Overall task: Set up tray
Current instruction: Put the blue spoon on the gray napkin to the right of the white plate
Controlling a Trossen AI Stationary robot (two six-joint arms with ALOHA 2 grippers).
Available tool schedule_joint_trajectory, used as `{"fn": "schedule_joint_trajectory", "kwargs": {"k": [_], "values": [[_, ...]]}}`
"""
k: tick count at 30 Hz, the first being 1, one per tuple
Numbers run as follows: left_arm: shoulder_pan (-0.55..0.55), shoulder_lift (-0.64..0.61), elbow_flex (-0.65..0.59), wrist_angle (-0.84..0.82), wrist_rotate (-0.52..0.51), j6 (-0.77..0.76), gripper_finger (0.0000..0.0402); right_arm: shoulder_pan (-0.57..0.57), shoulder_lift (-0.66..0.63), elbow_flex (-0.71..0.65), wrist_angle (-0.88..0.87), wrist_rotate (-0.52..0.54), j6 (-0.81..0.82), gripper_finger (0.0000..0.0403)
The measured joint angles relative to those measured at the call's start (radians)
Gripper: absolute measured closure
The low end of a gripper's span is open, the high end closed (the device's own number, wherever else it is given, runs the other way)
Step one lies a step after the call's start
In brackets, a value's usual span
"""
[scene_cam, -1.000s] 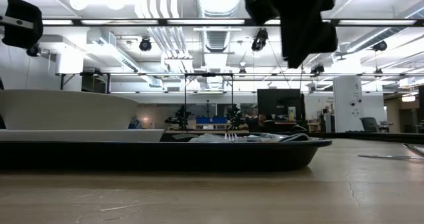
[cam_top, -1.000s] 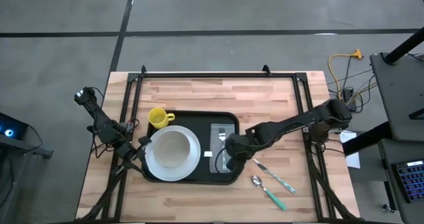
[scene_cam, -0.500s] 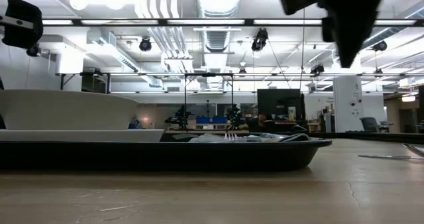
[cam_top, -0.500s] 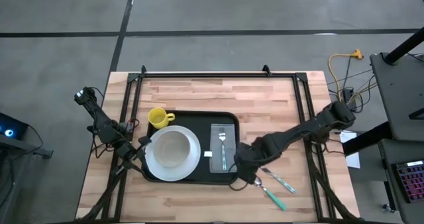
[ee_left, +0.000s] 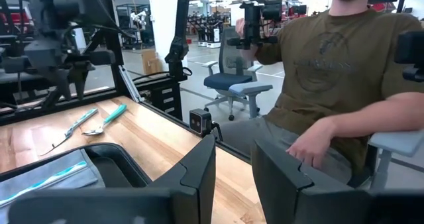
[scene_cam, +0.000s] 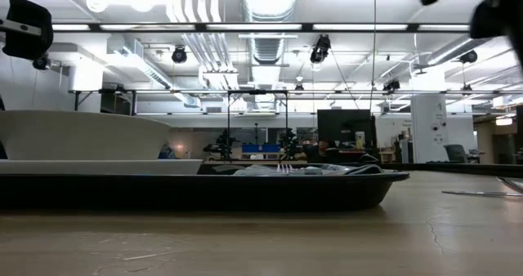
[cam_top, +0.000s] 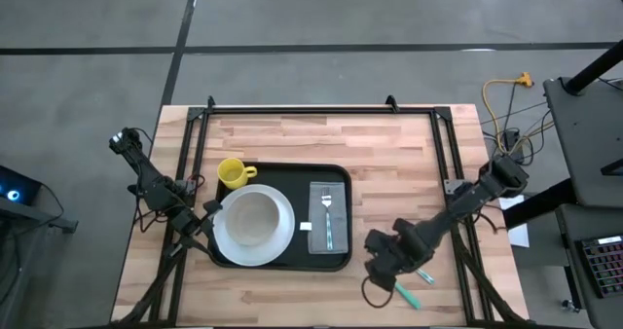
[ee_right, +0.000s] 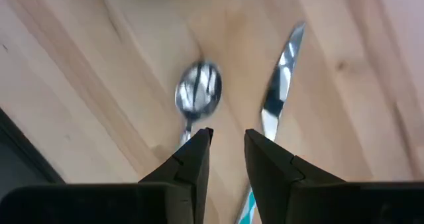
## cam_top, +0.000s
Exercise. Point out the black computer with blue light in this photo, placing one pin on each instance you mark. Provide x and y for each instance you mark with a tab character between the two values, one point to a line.
19	188

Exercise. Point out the yellow mug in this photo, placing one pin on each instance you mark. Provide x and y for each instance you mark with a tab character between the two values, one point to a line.
231	173

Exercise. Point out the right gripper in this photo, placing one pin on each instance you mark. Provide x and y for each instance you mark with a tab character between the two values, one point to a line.
404	256

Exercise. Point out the black diagonal pole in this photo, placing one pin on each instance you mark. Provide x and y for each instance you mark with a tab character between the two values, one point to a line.
594	68

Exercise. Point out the small white tag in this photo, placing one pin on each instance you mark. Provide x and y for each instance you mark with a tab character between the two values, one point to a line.
306	226

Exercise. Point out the grey desk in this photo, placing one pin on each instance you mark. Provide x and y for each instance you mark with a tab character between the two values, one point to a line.
567	231
589	139

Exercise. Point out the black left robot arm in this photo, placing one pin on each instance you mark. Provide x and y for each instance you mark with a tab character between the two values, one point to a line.
146	173

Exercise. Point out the black power adapter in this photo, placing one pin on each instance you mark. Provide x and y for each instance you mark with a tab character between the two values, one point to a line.
512	139

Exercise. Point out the beige bowl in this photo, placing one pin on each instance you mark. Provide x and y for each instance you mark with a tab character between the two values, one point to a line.
252	219

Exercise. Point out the black caster wheel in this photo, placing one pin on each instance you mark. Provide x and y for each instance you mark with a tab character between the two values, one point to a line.
569	305

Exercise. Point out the grey metal mounting plate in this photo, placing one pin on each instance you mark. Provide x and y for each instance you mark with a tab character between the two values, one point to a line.
451	187

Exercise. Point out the white plate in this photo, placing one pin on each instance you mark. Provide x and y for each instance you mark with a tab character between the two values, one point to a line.
253	256

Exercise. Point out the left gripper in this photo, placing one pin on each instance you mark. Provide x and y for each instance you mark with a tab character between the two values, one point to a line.
187	224

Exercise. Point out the black aluminium rig frame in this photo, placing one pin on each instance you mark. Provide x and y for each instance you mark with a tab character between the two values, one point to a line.
316	110

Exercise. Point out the black desk foot beam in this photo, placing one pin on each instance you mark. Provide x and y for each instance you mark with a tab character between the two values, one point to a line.
540	207

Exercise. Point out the white paper sheet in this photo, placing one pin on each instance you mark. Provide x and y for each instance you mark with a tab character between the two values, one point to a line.
518	234

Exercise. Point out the black serving tray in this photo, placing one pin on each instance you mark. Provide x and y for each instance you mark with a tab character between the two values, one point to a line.
297	193

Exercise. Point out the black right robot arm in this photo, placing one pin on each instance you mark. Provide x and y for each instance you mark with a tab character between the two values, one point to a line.
467	202

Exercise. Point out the grey cloth napkin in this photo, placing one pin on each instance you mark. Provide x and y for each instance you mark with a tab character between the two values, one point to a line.
340	222

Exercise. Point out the black computer keyboard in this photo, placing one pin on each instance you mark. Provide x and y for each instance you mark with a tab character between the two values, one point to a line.
603	266

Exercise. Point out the dark grey equipment stand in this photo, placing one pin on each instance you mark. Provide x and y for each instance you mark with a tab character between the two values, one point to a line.
29	212

